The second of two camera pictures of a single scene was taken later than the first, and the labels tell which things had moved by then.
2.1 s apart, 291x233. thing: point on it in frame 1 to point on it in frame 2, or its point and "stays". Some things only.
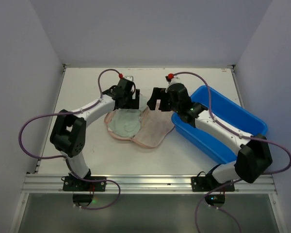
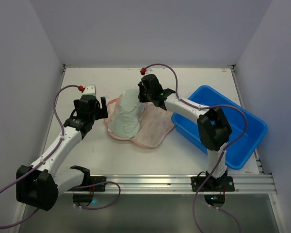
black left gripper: [127, 104] to [97, 112]
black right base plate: [206, 184] stays
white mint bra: [127, 123] stays
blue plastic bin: [228, 112] stays
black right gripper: [163, 99] to [142, 94]
